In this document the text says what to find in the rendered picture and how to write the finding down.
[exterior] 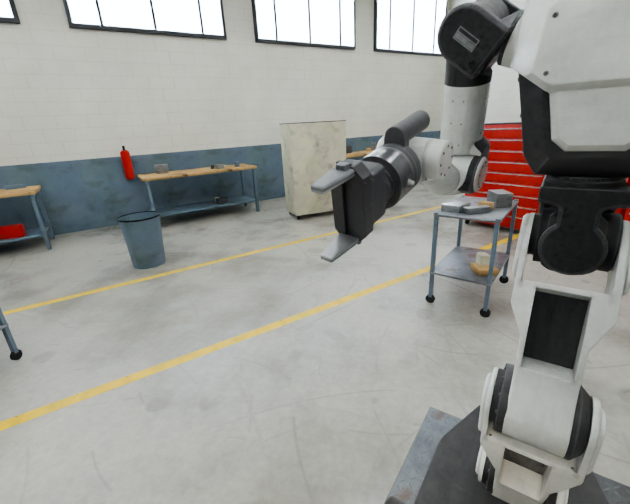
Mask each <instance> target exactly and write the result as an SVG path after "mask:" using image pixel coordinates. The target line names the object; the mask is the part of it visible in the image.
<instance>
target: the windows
mask: <svg viewBox="0 0 630 504"><path fill-rule="evenodd" d="M251 3H252V14H253V24H254V35H255V42H258V43H271V44H284V45H296V46H309V47H322V48H335V49H348V50H355V49H356V28H355V0H251ZM63 4H64V8H65V12H66V16H67V20H68V24H69V28H77V29H89V30H102V31H115V32H128V33H141V34H154V35H167V36H180V37H193V38H206V39H219V40H227V35H226V27H225V19H224V10H223V2H222V0H63ZM446 12H447V0H374V52H387V53H400V54H413V55H426V56H439V57H443V56H442V55H441V53H440V51H439V49H438V44H437V33H438V29H439V26H440V24H441V22H442V20H443V18H444V17H445V16H446ZM0 23H12V24H21V23H20V20H19V17H18V13H17V10H16V7H15V3H14V0H0Z"/></svg>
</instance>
